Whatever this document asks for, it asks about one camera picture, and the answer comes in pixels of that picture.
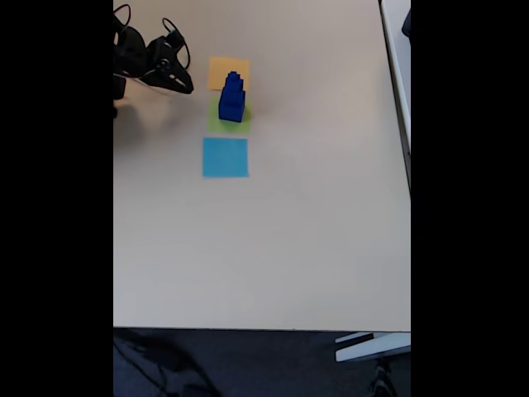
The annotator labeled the green paper square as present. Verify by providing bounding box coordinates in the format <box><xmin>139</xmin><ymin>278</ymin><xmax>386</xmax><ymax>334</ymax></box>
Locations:
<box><xmin>206</xmin><ymin>97</ymin><xmax>252</xmax><ymax>134</ymax></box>

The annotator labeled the white neighbouring table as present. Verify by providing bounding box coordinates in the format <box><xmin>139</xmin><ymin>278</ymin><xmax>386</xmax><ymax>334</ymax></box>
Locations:
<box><xmin>379</xmin><ymin>0</ymin><xmax>412</xmax><ymax>195</ymax></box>

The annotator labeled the thin arm motor cable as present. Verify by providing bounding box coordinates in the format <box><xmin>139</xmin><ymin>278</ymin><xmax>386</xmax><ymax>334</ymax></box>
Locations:
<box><xmin>113</xmin><ymin>3</ymin><xmax>132</xmax><ymax>33</ymax></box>

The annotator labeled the white table foot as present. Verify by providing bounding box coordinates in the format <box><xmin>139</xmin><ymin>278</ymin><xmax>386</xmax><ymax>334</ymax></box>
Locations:
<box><xmin>334</xmin><ymin>331</ymin><xmax>412</xmax><ymax>364</ymax></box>

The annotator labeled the orange paper square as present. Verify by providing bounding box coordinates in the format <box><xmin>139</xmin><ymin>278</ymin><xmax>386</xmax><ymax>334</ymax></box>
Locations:
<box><xmin>207</xmin><ymin>56</ymin><xmax>251</xmax><ymax>92</ymax></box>

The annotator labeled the black floor cable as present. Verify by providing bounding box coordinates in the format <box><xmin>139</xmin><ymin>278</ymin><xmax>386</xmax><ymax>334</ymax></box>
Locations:
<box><xmin>369</xmin><ymin>357</ymin><xmax>398</xmax><ymax>397</ymax></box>
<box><xmin>113</xmin><ymin>330</ymin><xmax>220</xmax><ymax>397</ymax></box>

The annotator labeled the light blue paper square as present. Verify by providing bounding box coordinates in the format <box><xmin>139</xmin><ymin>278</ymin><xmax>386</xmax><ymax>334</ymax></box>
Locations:
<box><xmin>202</xmin><ymin>137</ymin><xmax>250</xmax><ymax>179</ymax></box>

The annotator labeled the large blue cube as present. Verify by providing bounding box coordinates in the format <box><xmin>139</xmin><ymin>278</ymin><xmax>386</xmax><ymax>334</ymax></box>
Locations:
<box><xmin>217</xmin><ymin>97</ymin><xmax>247</xmax><ymax>124</ymax></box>

